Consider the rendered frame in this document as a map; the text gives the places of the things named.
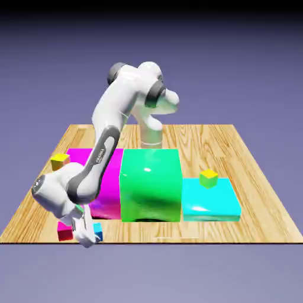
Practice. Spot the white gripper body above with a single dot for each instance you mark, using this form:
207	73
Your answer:
82	230

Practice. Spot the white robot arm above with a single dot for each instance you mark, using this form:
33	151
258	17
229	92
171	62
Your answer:
113	104

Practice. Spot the small blue cube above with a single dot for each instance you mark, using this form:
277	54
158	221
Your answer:
98	230

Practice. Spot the small red cube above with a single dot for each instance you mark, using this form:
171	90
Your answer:
65	232

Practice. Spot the small yellow cube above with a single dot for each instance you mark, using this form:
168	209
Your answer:
208	178
59	161

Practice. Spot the large magenta box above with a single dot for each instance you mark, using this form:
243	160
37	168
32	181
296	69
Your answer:
111	187

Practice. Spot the large green box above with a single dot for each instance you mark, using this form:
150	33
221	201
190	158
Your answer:
151	187

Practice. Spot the large cyan box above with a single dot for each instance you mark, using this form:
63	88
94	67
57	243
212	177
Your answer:
208	201

